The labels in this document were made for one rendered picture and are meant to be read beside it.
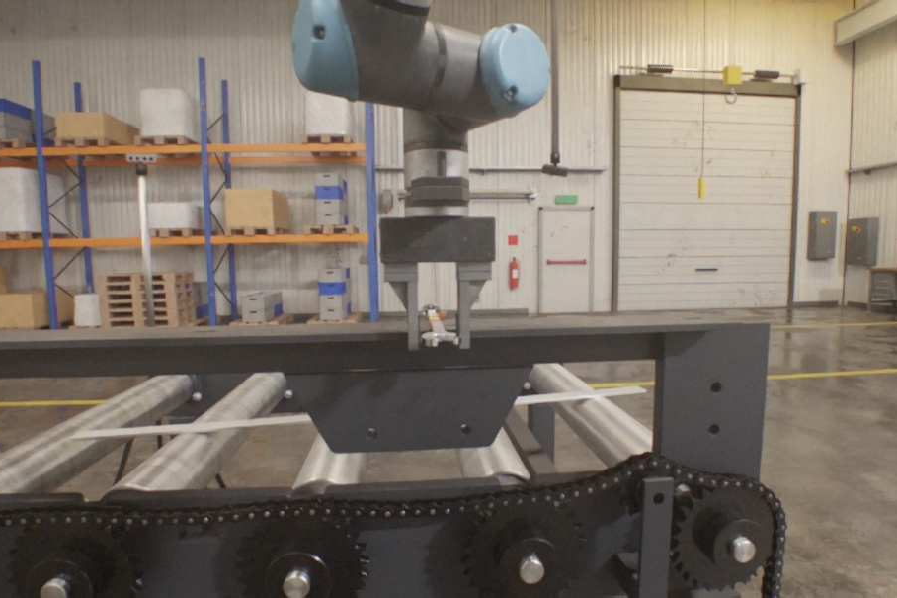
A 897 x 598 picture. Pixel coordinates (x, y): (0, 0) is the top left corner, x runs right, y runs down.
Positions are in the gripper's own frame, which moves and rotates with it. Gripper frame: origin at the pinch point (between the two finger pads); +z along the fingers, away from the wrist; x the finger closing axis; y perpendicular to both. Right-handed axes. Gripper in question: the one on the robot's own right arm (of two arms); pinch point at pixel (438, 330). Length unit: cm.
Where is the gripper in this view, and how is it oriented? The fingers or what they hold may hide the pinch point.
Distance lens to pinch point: 57.1
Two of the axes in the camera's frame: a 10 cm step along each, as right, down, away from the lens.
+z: 0.1, 10.0, 1.0
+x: -10.0, 0.2, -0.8
